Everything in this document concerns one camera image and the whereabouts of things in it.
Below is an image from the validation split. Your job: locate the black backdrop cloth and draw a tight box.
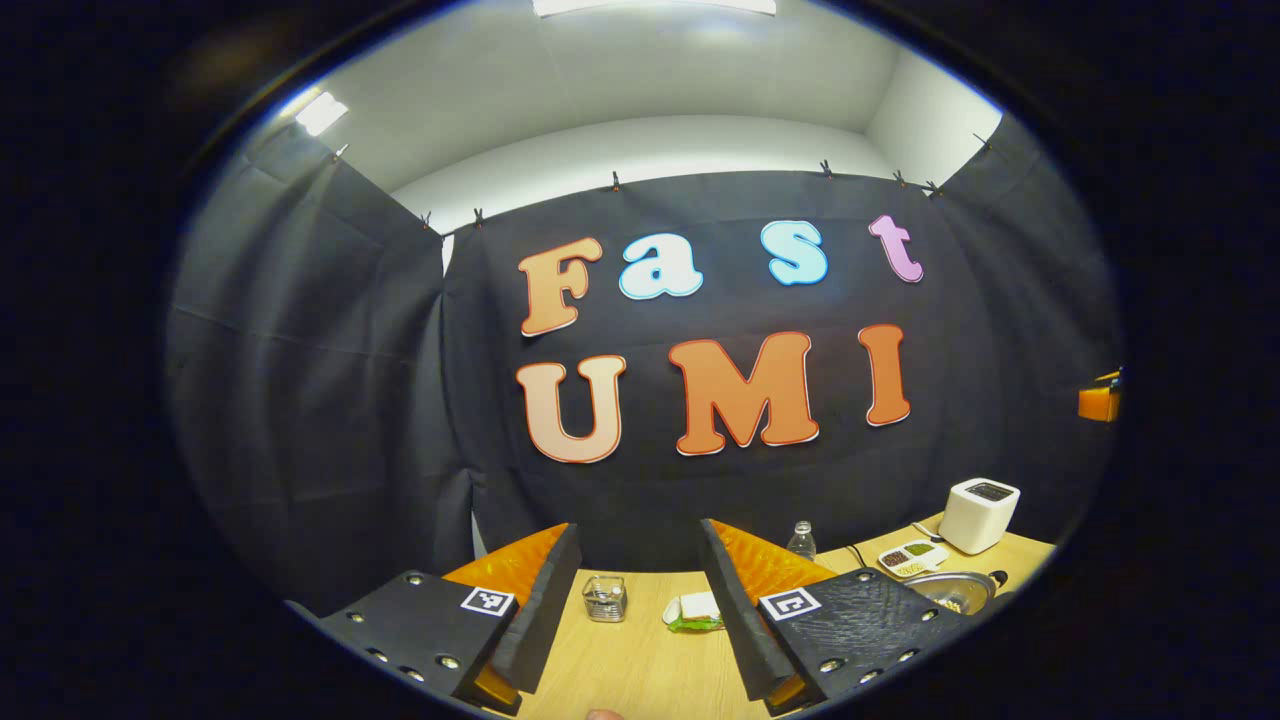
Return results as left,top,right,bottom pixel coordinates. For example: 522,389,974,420
165,110,1126,621

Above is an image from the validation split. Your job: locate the steel pot with black handles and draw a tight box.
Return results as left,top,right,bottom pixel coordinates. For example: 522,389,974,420
900,570,1009,616

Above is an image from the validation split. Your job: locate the wire mesh utensil holder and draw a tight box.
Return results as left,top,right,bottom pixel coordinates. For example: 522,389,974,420
582,575,628,624

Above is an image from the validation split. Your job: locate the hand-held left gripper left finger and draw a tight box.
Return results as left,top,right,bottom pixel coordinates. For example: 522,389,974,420
320,522,583,716

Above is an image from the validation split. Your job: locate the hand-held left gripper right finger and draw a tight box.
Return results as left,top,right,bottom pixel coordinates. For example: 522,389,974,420
698,518,966,716

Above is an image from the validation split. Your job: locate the sandwich with lettuce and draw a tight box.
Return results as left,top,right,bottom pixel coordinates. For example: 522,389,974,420
662,590,726,633

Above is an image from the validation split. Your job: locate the white divided dish of beans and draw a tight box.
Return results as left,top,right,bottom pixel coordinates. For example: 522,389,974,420
877,539,951,581

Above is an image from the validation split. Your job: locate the white toaster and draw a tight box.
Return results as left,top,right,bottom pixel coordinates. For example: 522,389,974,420
938,477,1022,556

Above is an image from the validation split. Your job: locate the ceiling light panel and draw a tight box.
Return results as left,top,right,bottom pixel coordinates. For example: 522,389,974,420
532,0,778,18
293,90,351,138

